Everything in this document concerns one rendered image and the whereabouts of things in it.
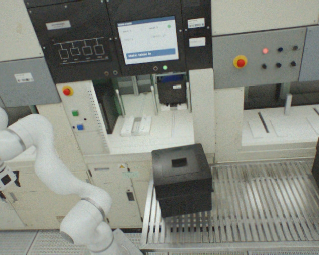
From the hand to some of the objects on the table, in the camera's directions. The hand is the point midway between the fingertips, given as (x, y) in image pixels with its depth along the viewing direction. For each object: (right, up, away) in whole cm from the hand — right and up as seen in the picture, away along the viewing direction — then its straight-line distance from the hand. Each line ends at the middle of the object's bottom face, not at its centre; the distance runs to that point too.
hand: (10, 190), depth 139 cm
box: (+179, +1, +3) cm, 179 cm away
